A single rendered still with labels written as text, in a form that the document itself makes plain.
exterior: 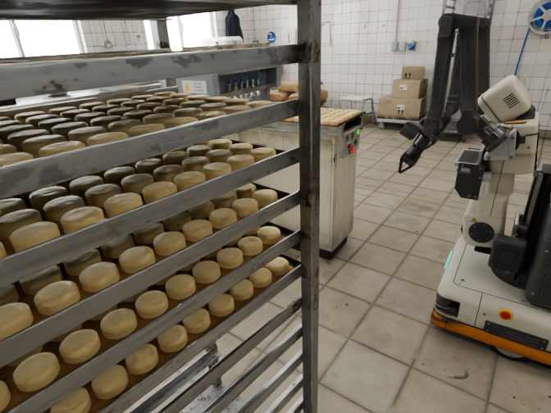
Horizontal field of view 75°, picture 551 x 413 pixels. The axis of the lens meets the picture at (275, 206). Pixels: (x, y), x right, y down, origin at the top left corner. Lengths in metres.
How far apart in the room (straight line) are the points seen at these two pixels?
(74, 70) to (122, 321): 0.36
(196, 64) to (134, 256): 0.29
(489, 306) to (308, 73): 1.44
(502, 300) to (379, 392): 0.66
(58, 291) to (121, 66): 0.30
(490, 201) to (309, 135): 1.27
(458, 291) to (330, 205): 0.84
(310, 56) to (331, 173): 1.52
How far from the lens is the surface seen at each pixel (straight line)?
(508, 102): 1.73
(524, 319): 1.87
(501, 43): 5.88
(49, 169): 0.45
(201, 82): 2.30
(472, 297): 1.86
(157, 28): 0.99
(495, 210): 1.85
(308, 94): 0.66
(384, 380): 1.77
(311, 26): 0.65
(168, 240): 0.60
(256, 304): 0.74
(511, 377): 1.96
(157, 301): 0.63
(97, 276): 0.56
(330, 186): 2.16
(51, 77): 0.44
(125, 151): 0.47
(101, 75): 0.46
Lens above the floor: 1.35
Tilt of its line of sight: 25 degrees down
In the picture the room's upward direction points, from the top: 3 degrees counter-clockwise
